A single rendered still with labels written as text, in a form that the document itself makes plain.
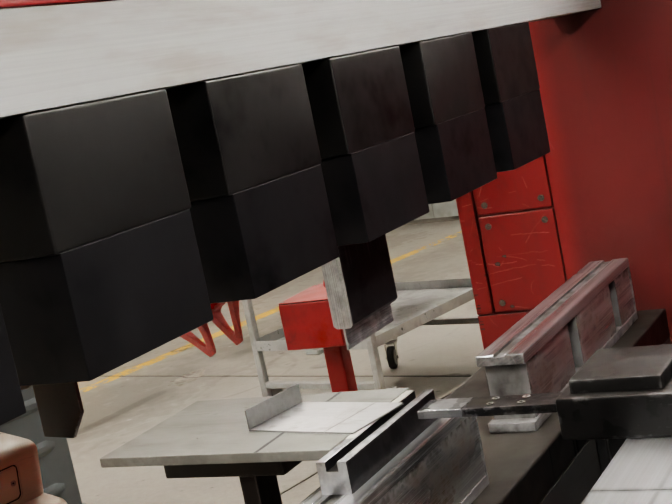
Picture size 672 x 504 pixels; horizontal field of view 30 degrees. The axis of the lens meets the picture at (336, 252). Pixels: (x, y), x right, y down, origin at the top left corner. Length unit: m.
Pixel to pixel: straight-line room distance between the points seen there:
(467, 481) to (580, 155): 0.80
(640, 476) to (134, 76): 0.48
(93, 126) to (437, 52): 0.58
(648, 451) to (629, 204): 0.96
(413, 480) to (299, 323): 1.90
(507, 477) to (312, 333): 1.73
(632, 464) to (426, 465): 0.26
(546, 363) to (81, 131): 0.88
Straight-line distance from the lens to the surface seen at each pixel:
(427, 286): 5.43
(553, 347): 1.58
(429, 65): 1.29
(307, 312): 3.04
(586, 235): 1.99
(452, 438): 1.27
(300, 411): 1.27
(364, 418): 1.20
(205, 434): 1.28
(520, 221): 2.02
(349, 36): 1.13
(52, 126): 0.78
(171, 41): 0.89
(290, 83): 1.03
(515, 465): 1.39
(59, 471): 4.07
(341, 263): 1.12
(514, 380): 1.49
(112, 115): 0.82
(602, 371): 1.10
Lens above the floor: 1.33
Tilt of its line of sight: 8 degrees down
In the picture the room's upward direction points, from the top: 11 degrees counter-clockwise
